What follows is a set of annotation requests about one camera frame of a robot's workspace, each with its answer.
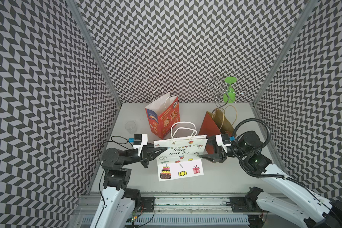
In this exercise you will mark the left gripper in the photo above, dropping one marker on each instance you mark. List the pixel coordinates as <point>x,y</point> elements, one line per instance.
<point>148,153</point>

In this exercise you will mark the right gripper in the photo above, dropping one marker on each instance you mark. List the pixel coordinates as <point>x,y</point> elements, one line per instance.
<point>216,156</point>

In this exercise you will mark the white happy every day bag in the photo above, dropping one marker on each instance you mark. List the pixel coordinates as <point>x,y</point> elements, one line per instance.
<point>182,156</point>

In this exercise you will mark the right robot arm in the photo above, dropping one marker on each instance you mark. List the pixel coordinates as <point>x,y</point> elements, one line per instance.
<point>273,176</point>

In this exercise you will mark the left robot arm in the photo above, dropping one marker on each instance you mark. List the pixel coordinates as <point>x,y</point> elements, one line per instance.
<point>116,171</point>

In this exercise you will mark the plain red paper bag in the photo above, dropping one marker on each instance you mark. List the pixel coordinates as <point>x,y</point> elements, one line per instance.
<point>216,122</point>

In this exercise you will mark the red printed paper bag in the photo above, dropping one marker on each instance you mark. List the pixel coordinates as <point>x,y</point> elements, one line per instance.
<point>162,113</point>

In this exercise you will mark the clear plastic cup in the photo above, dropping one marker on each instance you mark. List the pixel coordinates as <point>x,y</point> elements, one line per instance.
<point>131,127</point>

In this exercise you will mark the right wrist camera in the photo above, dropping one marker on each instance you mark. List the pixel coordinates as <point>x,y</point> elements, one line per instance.
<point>225,141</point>

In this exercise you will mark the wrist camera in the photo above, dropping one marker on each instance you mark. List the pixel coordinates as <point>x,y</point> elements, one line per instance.
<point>225,141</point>
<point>138,141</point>

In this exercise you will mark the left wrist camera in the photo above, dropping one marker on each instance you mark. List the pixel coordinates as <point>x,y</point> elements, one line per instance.
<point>138,141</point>

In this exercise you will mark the green wire rack stand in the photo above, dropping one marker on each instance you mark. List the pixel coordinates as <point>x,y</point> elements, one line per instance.
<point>225,94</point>

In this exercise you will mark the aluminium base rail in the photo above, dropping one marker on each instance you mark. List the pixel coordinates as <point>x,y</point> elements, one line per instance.
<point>166,210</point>

